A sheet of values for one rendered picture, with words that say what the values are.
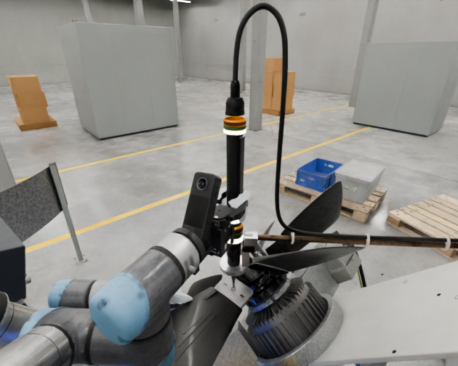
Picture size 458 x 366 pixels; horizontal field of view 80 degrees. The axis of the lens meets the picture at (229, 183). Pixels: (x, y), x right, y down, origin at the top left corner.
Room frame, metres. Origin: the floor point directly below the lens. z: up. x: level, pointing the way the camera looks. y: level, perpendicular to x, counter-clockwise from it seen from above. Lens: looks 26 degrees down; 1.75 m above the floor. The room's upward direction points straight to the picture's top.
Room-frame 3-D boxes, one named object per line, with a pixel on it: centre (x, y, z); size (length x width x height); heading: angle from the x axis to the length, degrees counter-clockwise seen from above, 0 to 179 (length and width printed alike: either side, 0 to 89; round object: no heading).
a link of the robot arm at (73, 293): (0.51, 0.40, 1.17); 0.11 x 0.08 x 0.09; 88
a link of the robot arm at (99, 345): (0.27, 0.14, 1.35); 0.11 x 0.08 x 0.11; 88
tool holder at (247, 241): (0.52, -0.02, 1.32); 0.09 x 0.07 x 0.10; 86
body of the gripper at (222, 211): (0.41, 0.05, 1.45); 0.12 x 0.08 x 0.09; 151
